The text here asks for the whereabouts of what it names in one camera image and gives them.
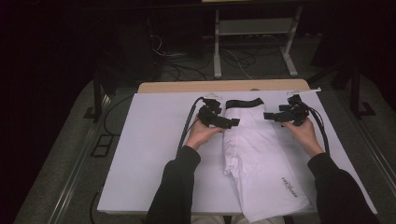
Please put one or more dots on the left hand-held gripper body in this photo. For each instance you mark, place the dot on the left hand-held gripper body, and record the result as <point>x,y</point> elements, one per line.
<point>208,116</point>

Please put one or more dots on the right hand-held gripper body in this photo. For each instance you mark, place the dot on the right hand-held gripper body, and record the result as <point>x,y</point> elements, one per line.
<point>295,113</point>

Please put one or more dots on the white shorts with black waistband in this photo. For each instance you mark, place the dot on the white shorts with black waistband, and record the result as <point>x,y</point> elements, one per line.
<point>258,146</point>

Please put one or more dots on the person's left hand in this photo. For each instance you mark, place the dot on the person's left hand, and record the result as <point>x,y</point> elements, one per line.
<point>199,135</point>

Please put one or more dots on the person's right hand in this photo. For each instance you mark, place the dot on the person's right hand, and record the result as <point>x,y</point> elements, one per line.
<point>305,137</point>

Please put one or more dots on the wooden table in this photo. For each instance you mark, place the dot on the wooden table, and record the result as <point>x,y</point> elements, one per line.
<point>218,85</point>

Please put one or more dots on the black metal stand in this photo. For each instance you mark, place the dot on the black metal stand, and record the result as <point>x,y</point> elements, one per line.
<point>98,93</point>
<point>356,90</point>

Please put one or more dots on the white metal stand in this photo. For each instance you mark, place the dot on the white metal stand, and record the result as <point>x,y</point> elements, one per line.
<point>218,46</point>

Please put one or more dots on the white board table cover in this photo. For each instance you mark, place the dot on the white board table cover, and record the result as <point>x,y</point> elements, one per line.
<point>149,155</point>

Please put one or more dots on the black floor socket panel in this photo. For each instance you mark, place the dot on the black floor socket panel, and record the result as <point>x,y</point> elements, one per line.
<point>102,145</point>

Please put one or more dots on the metal floor rail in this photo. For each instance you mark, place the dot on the metal floor rail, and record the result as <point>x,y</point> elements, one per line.
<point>76,177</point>
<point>373,155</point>

